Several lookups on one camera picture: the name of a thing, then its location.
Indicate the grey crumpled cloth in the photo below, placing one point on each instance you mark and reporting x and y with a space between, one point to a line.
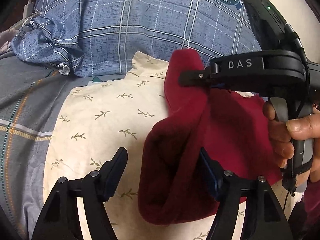
5 39

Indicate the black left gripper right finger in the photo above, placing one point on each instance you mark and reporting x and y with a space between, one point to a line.
195 78

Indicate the white phone charger plug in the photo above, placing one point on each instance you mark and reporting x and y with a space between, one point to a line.
28 9

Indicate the red fleece garment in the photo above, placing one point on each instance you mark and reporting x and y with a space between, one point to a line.
230 127

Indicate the cream leaf-print pillow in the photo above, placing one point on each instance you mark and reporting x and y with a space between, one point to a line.
94 122

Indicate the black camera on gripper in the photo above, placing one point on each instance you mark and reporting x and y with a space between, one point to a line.
269 27

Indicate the person's right hand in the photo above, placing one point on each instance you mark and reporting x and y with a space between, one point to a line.
281 134

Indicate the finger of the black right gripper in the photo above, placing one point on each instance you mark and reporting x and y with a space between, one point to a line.
263 218

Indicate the grey patterned bed sheet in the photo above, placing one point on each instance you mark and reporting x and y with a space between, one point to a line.
32 95

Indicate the blue plaid pillow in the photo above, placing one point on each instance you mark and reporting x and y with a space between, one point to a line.
100 37

